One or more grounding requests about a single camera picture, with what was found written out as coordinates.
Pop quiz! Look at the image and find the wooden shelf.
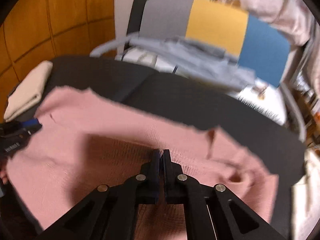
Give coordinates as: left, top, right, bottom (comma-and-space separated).
292, 87, 320, 151

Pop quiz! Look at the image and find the pink knitted sweater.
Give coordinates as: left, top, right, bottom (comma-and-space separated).
6, 86, 280, 240

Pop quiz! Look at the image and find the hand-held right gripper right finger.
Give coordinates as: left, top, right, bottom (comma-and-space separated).
164, 149, 285, 240

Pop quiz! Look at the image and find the grey yellow blue chair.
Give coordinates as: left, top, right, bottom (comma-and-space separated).
89, 0, 307, 142

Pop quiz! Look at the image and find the white printed seat cushion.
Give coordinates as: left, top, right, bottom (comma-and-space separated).
122, 48, 287, 126

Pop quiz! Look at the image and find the pink floral quilt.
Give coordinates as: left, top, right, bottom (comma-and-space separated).
212, 0, 316, 47

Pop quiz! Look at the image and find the beige folded cloth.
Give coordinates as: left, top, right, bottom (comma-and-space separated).
4, 60, 54, 123

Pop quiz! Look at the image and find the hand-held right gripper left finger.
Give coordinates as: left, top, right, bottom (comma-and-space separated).
35, 149, 160, 240

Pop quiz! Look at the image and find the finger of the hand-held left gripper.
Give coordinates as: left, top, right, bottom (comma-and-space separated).
20, 118, 43, 133

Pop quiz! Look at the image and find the wooden panelled wardrobe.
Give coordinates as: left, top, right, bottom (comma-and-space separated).
0, 0, 116, 107

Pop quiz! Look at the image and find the light blue garment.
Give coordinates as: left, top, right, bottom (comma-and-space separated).
129, 36, 256, 92

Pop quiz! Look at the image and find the cream towel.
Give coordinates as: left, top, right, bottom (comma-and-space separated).
291, 150, 320, 240

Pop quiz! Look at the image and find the black upright roll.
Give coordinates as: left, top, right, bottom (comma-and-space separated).
126, 0, 156, 40

